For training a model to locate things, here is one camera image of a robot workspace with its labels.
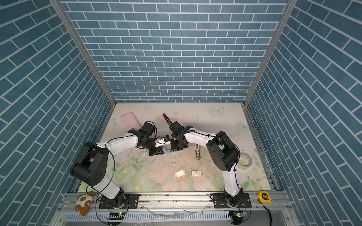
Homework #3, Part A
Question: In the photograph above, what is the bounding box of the staple box tray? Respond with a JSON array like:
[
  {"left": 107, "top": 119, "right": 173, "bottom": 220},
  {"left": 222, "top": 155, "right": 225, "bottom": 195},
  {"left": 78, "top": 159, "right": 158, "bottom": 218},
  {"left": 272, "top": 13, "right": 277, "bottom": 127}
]
[{"left": 174, "top": 170, "right": 186, "bottom": 178}]

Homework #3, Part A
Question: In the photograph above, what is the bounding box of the white staple box sleeve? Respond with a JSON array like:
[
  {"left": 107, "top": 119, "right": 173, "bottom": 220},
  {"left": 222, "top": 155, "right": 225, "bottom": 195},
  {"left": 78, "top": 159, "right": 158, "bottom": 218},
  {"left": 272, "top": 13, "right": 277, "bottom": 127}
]
[{"left": 191, "top": 170, "right": 202, "bottom": 177}]

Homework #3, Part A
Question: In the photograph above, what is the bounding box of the light blue stapler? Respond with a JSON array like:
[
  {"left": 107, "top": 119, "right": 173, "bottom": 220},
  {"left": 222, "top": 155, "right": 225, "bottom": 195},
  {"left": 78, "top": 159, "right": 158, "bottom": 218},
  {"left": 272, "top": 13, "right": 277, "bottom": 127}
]
[{"left": 162, "top": 147, "right": 176, "bottom": 154}]

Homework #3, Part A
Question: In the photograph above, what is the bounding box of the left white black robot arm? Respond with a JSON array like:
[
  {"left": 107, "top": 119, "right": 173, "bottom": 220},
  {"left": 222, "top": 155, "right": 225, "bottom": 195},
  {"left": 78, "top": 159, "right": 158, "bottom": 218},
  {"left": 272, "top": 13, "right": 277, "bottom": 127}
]
[{"left": 70, "top": 121, "right": 164, "bottom": 200}]

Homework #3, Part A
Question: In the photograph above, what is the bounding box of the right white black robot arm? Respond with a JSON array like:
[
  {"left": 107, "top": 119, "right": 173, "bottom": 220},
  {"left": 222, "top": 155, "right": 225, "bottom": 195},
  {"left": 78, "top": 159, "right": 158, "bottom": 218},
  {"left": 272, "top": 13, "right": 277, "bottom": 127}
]
[{"left": 163, "top": 113, "right": 242, "bottom": 199}]

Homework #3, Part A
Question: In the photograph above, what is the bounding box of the clear tape roll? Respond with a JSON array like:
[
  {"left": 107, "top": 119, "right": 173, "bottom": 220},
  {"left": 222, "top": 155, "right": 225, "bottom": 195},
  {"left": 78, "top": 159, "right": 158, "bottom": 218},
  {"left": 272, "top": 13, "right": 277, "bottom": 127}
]
[{"left": 237, "top": 153, "right": 253, "bottom": 170}]

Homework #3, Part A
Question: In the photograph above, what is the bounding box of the brown white plush toy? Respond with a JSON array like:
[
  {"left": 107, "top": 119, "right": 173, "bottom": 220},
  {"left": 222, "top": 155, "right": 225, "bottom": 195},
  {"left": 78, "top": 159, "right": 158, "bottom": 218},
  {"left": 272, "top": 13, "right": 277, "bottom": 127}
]
[{"left": 74, "top": 191, "right": 94, "bottom": 217}]

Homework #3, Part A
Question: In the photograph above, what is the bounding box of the yellow tape measure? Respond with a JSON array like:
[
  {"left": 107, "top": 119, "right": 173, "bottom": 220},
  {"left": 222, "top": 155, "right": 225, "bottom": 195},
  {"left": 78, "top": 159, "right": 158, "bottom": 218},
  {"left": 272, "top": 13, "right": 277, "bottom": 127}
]
[{"left": 258, "top": 190, "right": 272, "bottom": 203}]

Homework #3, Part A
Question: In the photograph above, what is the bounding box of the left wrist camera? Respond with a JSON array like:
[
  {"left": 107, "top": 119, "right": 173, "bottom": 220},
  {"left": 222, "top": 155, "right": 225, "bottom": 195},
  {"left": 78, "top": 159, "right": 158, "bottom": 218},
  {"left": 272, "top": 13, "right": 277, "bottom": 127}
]
[{"left": 155, "top": 135, "right": 171, "bottom": 145}]

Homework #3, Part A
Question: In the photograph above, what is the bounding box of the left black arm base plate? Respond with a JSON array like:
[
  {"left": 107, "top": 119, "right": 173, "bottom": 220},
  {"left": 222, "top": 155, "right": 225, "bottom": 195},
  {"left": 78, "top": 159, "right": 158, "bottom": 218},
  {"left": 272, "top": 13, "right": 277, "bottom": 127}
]
[{"left": 97, "top": 194, "right": 140, "bottom": 210}]

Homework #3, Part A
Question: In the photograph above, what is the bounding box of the white perforated cable duct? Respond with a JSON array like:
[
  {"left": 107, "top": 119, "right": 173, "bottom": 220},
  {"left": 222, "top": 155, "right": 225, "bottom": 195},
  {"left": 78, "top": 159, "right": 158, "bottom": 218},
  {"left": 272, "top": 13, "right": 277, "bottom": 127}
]
[{"left": 64, "top": 211, "right": 231, "bottom": 223}]

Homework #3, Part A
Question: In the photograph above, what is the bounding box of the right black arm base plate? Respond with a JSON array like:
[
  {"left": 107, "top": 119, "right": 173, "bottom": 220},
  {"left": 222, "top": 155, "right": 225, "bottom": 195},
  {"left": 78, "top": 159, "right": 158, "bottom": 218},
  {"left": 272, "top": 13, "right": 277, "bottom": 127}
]
[{"left": 210, "top": 191, "right": 252, "bottom": 209}]

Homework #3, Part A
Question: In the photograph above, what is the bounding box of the aluminium front rail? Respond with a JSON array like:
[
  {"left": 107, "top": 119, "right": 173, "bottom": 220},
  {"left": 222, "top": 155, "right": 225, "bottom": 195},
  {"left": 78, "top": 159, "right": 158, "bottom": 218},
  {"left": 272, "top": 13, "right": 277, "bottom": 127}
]
[{"left": 50, "top": 191, "right": 299, "bottom": 226}]

